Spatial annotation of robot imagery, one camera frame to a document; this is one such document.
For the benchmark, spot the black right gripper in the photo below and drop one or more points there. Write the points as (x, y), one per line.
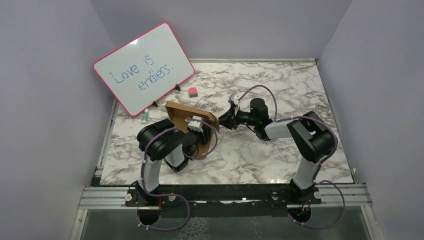
(227, 120)

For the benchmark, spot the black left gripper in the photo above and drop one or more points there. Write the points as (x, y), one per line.
(205, 135)

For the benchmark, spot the brown cardboard box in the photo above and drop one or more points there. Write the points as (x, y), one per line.
(178, 113)

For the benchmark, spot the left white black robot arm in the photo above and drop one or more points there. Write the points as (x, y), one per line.
(163, 142)

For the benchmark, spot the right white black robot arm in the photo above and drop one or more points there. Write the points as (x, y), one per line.
(314, 139)

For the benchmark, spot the pink whiteboard eraser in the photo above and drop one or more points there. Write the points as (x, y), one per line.
(192, 92)

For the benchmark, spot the green white glue stick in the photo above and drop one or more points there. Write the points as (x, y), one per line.
(145, 116)

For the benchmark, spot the pink framed whiteboard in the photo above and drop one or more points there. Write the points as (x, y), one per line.
(145, 69)

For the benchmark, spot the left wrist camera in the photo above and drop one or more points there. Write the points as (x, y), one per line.
(195, 123)

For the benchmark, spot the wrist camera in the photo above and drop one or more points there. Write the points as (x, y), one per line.
(195, 123)
(234, 99)

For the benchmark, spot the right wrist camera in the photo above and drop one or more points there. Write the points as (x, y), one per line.
(234, 99)

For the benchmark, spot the black metal base rail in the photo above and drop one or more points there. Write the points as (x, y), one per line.
(221, 200)

